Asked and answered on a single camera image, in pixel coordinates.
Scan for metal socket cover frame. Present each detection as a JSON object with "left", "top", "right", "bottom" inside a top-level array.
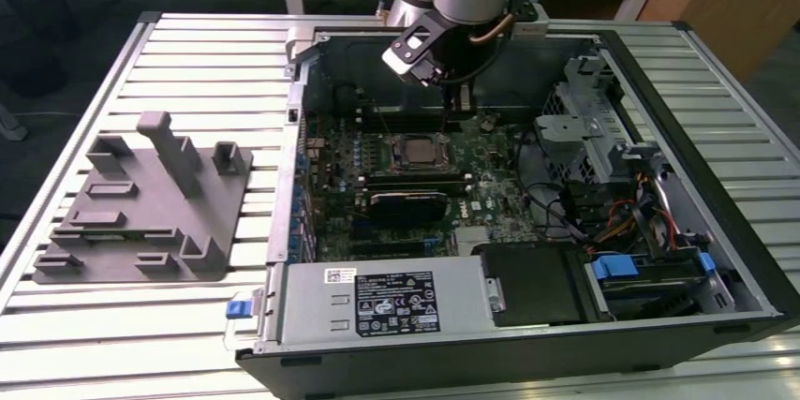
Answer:
[{"left": 391, "top": 135, "right": 452, "bottom": 170}]

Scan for silver CPU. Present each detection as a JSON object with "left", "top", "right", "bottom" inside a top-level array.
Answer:
[{"left": 403, "top": 139, "right": 443, "bottom": 163}]

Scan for CPU socket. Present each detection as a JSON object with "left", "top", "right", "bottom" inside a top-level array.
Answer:
[{"left": 385, "top": 131, "right": 457, "bottom": 174}]

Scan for silver drive cage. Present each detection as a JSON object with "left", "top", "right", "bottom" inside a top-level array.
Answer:
[{"left": 533, "top": 55, "right": 636, "bottom": 188}]

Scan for black graphics card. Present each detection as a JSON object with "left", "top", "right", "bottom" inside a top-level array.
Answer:
[{"left": 367, "top": 190, "right": 451, "bottom": 227}]

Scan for green motherboard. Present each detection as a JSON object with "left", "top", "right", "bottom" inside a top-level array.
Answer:
[{"left": 299, "top": 107, "right": 549, "bottom": 264}]

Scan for silver chipset heatsink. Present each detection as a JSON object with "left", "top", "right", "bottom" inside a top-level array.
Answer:
[{"left": 452, "top": 225, "right": 493, "bottom": 252}]

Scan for black drive bay cover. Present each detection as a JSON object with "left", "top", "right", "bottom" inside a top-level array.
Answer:
[{"left": 479, "top": 241, "right": 605, "bottom": 330}]

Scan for hard disk in blue carrier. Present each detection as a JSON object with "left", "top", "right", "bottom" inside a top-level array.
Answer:
[{"left": 584, "top": 252, "right": 739, "bottom": 321}]

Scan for silver power supply unit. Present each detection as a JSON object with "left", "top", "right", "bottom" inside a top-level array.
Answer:
[{"left": 273, "top": 261, "right": 499, "bottom": 346}]

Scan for grey parts rack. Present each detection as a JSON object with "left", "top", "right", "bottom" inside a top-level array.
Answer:
[{"left": 29, "top": 111, "right": 257, "bottom": 285}]

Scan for black PC case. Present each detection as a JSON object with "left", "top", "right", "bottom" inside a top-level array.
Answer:
[{"left": 221, "top": 20, "right": 800, "bottom": 400}]

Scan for dark office chair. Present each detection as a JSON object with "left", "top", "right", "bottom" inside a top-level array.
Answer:
[{"left": 0, "top": 0, "right": 87, "bottom": 101}]

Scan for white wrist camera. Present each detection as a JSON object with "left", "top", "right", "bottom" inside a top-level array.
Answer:
[{"left": 380, "top": 20, "right": 452, "bottom": 88}]

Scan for small camera grey bracket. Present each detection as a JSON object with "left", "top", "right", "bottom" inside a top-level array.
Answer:
[{"left": 511, "top": 20, "right": 551, "bottom": 40}]

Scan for red data wire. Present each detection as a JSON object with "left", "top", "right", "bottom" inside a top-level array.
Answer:
[{"left": 609, "top": 199, "right": 681, "bottom": 251}]

